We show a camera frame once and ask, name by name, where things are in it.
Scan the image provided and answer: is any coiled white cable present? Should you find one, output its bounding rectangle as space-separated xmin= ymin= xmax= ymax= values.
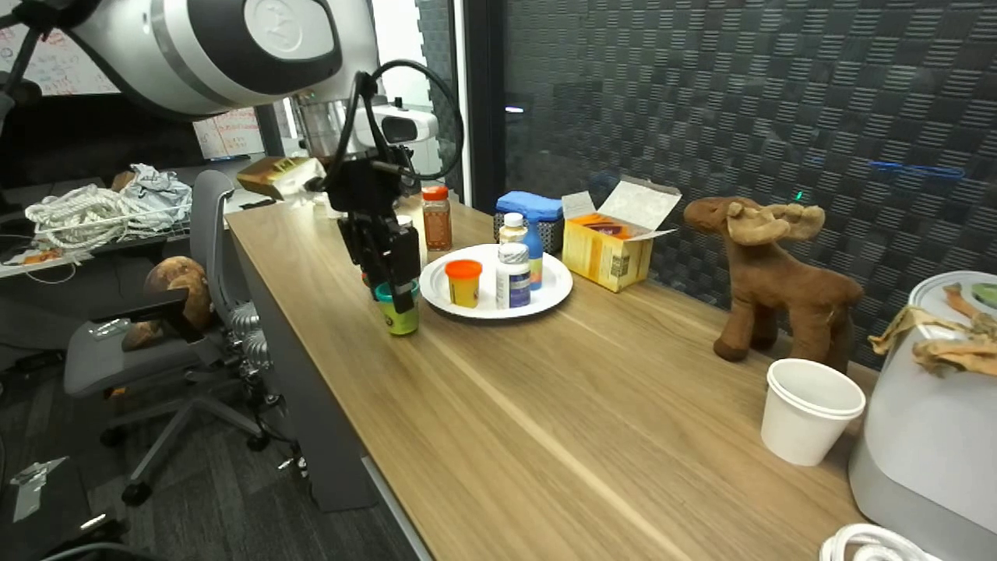
xmin=815 ymin=519 xmax=943 ymax=561

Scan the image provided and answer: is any yellow tub teal lid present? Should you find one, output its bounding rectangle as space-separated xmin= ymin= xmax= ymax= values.
xmin=372 ymin=276 xmax=423 ymax=338

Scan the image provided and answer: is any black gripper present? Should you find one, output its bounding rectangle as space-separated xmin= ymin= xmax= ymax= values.
xmin=326 ymin=151 xmax=423 ymax=314

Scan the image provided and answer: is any brown teddy plush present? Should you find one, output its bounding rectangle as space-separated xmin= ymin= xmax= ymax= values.
xmin=121 ymin=253 xmax=214 ymax=352

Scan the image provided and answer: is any white paper cup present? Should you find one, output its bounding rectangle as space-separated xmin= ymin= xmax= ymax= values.
xmin=756 ymin=354 xmax=869 ymax=470

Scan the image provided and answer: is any yellow tub orange lid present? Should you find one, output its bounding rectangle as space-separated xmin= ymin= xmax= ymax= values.
xmin=443 ymin=259 xmax=485 ymax=312

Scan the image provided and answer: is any white paper scrap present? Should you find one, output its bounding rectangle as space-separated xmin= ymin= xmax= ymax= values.
xmin=8 ymin=456 xmax=70 ymax=524

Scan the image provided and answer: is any grey office chair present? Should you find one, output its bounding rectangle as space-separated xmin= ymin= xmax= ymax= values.
xmin=58 ymin=169 xmax=304 ymax=512

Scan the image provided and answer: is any white paper plate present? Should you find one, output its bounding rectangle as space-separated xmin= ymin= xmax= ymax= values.
xmin=417 ymin=239 xmax=576 ymax=324

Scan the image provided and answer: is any blue glue bottle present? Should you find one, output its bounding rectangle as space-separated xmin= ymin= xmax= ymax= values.
xmin=523 ymin=231 xmax=547 ymax=290

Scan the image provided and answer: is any tan crumpled strap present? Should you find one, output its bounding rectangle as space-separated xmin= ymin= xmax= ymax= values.
xmin=869 ymin=279 xmax=997 ymax=379

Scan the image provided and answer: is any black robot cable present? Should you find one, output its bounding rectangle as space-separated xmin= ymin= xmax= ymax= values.
xmin=352 ymin=58 xmax=467 ymax=183

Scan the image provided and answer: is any yellowish wrist camera box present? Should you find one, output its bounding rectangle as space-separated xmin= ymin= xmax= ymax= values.
xmin=233 ymin=151 xmax=331 ymax=200

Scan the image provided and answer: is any small white bottle blue label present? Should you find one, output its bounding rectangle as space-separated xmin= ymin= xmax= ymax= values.
xmin=491 ymin=239 xmax=535 ymax=312

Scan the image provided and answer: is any brown moose plush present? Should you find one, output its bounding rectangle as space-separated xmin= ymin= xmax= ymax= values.
xmin=679 ymin=193 xmax=867 ymax=374

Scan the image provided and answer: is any white camera device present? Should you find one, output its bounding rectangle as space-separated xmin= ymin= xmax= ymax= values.
xmin=354 ymin=95 xmax=446 ymax=179

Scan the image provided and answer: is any white rope bundle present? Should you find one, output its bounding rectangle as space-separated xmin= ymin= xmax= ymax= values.
xmin=21 ymin=179 xmax=144 ymax=259

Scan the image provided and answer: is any open yellow cardboard box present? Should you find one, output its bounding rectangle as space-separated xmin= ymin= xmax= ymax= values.
xmin=556 ymin=174 xmax=684 ymax=295

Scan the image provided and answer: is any orange cap spice jar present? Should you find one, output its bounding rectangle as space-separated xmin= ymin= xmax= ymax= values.
xmin=419 ymin=183 xmax=455 ymax=253

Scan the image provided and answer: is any blue sponge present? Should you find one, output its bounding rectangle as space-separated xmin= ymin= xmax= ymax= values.
xmin=491 ymin=187 xmax=566 ymax=227

